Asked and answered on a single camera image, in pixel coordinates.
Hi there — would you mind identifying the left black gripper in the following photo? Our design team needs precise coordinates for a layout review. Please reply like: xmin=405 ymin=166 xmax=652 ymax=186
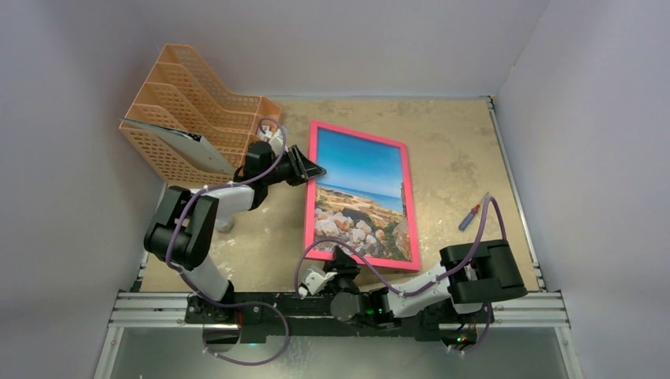
xmin=263 ymin=146 xmax=325 ymax=187

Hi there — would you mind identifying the pink picture frame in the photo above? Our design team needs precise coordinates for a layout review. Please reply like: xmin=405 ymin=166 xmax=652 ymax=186
xmin=303 ymin=120 xmax=423 ymax=272

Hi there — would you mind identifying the blue red screwdriver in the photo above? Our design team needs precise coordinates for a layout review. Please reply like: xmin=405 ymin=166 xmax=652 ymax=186
xmin=458 ymin=192 xmax=490 ymax=231

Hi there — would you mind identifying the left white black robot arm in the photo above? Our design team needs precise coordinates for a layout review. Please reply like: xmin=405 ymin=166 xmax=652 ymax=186
xmin=143 ymin=141 xmax=327 ymax=323

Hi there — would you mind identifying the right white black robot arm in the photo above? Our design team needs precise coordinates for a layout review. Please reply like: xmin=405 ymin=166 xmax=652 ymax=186
xmin=303 ymin=239 xmax=528 ymax=330

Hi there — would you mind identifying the beach landscape photo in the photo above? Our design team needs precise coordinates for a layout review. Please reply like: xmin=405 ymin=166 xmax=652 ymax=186
xmin=313 ymin=128 xmax=412 ymax=263

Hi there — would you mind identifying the grey folder in organizer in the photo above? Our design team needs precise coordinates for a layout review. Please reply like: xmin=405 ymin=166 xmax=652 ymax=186
xmin=120 ymin=118 xmax=235 ymax=174

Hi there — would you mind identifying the orange plastic file organizer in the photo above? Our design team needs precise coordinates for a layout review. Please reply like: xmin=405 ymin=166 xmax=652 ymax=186
xmin=119 ymin=43 xmax=281 ymax=186

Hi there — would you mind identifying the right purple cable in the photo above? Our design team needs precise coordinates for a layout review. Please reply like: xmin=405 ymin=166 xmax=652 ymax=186
xmin=294 ymin=195 xmax=508 ymax=355

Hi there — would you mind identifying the purple cable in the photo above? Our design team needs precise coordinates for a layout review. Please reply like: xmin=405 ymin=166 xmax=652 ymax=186
xmin=294 ymin=195 xmax=508 ymax=355
xmin=164 ymin=117 xmax=290 ymax=366

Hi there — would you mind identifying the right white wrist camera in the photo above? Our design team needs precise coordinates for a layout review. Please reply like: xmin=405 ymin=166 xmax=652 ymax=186
xmin=298 ymin=265 xmax=337 ymax=298

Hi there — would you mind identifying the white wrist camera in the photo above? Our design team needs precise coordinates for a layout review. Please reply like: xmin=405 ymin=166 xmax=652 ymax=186
xmin=298 ymin=265 xmax=337 ymax=298
xmin=257 ymin=126 xmax=284 ymax=155

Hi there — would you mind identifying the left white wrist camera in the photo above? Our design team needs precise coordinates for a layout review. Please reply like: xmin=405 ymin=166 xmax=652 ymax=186
xmin=257 ymin=126 xmax=284 ymax=155

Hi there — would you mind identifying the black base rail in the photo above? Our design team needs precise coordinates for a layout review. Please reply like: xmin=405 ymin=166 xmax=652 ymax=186
xmin=185 ymin=292 xmax=494 ymax=343

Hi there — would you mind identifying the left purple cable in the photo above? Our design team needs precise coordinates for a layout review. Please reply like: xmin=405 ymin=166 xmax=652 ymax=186
xmin=164 ymin=117 xmax=290 ymax=366

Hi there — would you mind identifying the aluminium extrusion rail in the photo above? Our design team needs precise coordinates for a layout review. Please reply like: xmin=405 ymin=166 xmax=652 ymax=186
xmin=108 ymin=292 xmax=570 ymax=328

